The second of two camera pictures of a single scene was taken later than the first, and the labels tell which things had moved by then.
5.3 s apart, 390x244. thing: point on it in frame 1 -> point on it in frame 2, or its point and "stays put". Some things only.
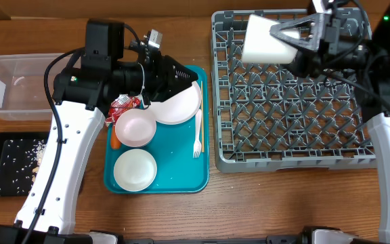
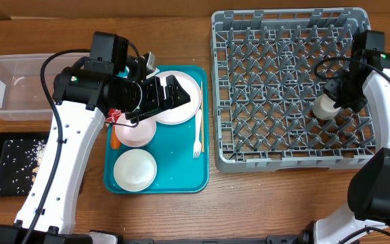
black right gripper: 305,61 -> 336,91
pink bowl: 135,127 stays put
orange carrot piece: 115,142 stays put
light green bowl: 135,170 stays put
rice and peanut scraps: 35,154 stays put
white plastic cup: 261,47 -> 323,108
